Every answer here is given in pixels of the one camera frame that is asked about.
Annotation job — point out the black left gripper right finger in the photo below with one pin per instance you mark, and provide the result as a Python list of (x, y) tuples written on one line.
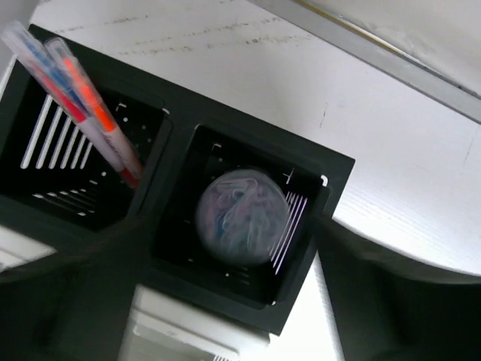
[(387, 306)]

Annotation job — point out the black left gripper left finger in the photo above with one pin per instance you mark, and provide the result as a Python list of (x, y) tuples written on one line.
[(75, 304)]

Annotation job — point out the red pen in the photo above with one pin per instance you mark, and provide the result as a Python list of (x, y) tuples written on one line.
[(11, 36), (94, 103)]

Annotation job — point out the blue pen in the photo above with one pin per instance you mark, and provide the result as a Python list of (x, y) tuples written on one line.
[(36, 52)]

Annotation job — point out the white slotted organizer box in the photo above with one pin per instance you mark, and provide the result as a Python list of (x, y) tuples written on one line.
[(162, 328)]

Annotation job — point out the black slotted organizer box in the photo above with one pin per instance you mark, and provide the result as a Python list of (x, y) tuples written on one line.
[(58, 190)]

